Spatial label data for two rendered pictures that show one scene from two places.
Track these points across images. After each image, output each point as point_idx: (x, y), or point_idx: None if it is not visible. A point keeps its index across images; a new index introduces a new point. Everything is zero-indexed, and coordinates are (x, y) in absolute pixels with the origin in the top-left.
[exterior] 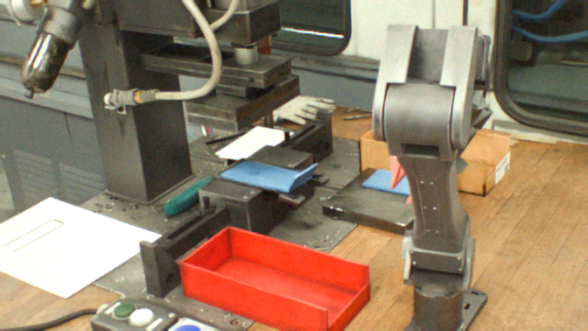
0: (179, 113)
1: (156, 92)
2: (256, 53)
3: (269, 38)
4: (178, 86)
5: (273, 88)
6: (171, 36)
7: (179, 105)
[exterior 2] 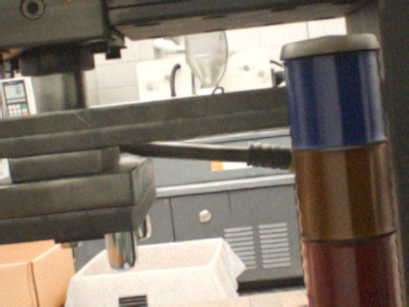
0: (403, 298)
1: (246, 146)
2: (34, 97)
3: (296, 195)
4: (398, 220)
5: (2, 178)
6: (382, 68)
7: (401, 276)
